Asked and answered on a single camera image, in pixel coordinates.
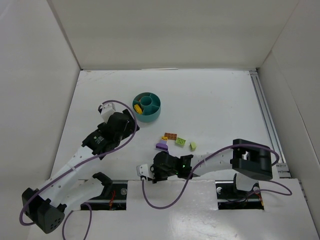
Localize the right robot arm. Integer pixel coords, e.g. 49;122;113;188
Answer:
147;138;279;183

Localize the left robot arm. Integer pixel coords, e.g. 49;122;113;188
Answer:
19;109;139;234

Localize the purple arch lego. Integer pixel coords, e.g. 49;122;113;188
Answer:
155;139;169;152

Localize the green lego brick 2x2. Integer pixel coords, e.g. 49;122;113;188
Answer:
175;137;186;147

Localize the brown lego plate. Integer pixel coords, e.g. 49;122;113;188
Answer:
164;132;178;141

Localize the light green lego slope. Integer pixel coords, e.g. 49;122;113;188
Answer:
189;142;197;151

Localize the teal divided round container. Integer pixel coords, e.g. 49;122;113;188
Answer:
132;92;161;123

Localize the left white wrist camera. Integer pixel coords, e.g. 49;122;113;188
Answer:
98;102;116;123

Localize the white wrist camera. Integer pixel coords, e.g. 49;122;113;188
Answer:
98;102;116;123
136;164;154;181

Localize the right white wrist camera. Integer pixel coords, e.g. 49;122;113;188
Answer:
136;164;154;181

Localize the aluminium rail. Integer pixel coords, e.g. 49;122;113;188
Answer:
249;70;292;179

